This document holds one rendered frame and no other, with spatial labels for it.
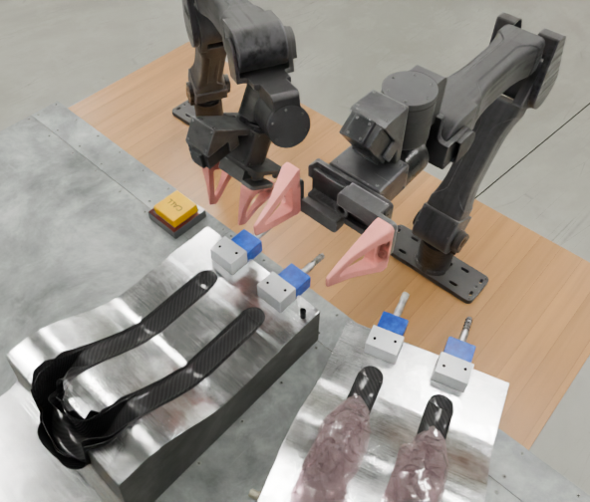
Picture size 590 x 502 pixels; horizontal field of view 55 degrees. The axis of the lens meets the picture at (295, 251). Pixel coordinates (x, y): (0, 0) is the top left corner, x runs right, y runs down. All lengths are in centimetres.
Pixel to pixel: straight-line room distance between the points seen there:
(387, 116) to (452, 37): 274
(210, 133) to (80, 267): 48
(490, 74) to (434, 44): 244
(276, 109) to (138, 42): 256
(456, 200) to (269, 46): 39
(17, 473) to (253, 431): 33
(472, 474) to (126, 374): 49
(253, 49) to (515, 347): 64
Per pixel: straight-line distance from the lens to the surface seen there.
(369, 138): 55
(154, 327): 92
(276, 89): 73
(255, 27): 77
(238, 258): 93
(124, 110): 144
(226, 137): 76
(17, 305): 112
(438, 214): 96
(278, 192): 60
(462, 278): 108
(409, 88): 61
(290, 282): 91
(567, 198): 252
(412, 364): 91
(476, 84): 75
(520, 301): 109
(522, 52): 83
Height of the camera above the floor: 165
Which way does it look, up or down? 52 degrees down
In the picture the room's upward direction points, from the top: straight up
